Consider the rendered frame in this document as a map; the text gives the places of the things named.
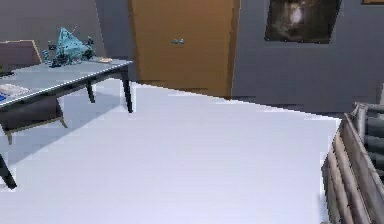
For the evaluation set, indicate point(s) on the dark green plant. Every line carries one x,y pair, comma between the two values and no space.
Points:
4,71

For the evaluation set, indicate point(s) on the grey table with black legs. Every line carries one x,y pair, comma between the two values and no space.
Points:
60,75

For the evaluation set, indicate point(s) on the orange wooden door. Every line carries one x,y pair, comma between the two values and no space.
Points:
185,43

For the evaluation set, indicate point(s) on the light blue cone statue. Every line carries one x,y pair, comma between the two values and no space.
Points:
70,46

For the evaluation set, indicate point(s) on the small beige dish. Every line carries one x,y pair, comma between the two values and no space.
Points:
105,60

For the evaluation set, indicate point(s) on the white and blue book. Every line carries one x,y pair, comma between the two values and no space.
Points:
11,90

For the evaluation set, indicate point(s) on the brown armchair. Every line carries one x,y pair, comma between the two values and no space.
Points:
20,53

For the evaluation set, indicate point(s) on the wooden slatted bench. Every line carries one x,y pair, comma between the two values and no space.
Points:
356,160

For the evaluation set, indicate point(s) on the dark framed picture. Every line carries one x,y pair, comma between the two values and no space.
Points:
301,20

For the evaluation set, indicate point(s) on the orange framed picture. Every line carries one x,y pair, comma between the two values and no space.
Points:
373,1

